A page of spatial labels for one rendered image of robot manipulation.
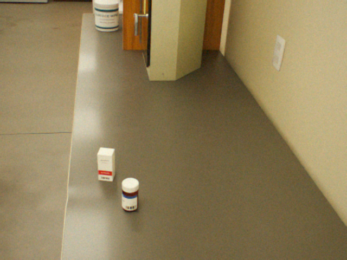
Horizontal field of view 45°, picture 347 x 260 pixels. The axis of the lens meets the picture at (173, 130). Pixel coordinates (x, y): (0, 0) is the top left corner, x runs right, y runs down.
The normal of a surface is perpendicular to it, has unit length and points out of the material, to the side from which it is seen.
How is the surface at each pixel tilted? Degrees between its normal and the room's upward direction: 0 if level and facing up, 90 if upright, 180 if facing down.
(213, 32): 90
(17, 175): 0
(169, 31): 90
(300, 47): 90
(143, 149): 0
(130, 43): 90
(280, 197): 0
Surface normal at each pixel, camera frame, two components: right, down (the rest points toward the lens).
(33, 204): 0.06, -0.86
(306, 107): -0.99, 0.04
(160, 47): 0.16, 0.51
